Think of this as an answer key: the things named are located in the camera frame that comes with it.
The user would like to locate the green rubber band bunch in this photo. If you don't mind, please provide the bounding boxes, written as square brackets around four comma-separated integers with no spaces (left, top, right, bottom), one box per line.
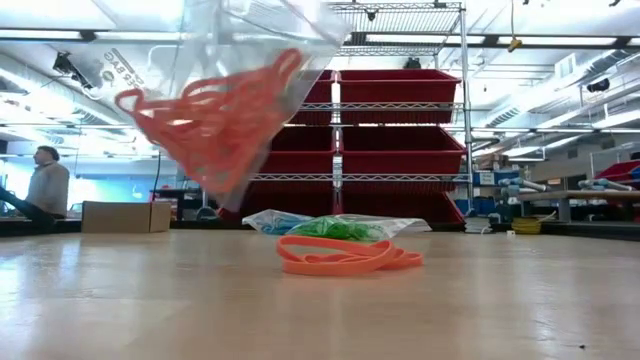
[292,215,387,243]

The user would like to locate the blue rubber band pile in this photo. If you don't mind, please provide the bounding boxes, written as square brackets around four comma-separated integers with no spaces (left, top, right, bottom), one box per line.
[259,218,304,236]

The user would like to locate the clear plastic zipper bag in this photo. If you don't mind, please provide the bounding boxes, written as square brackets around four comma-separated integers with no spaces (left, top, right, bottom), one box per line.
[49,0,351,214]
[285,213,433,244]
[241,208,315,236]

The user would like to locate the orange rubber band bunch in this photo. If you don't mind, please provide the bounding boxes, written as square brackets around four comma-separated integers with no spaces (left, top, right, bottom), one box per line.
[114,47,306,197]

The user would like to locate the red plastic bin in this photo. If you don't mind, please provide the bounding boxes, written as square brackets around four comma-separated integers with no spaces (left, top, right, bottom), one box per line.
[342,192,465,224]
[217,192,335,222]
[337,68,462,126]
[249,124,337,195]
[339,124,467,195]
[289,69,335,126]

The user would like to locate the dark desk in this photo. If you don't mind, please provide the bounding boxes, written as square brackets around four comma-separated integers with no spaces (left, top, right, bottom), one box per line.
[149,185,214,221]

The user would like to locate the blue storage bins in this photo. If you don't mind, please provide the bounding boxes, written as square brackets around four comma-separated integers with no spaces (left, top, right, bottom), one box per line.
[453,169,522,217]

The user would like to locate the distant cardboard box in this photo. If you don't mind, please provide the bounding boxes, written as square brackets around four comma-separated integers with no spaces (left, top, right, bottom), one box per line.
[473,152,510,172]

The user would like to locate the small brown cardboard box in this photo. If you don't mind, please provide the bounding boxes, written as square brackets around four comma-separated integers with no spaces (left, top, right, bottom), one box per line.
[81,200,173,234]

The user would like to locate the wooden workbench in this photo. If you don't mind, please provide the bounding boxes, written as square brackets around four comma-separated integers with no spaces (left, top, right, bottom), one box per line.
[517,188,640,225]

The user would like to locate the person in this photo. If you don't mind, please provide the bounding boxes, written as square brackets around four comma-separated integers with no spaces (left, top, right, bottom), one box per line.
[24,144,71,220]

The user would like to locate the black slanted bar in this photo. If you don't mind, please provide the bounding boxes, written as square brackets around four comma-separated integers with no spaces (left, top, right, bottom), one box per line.
[0,185,56,226]

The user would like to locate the chrome wire shelving rack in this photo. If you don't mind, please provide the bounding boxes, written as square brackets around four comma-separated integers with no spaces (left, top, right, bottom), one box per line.
[201,0,476,222]

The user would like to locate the black hanging cable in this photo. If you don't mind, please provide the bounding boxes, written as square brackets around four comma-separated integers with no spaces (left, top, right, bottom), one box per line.
[151,149,165,202]

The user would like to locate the yellow wire spool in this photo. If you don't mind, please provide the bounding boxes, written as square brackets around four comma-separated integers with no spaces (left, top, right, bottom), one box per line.
[509,215,557,236]

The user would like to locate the black aluminium table frame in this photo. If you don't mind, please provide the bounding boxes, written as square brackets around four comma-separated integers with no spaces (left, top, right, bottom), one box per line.
[0,218,640,242]

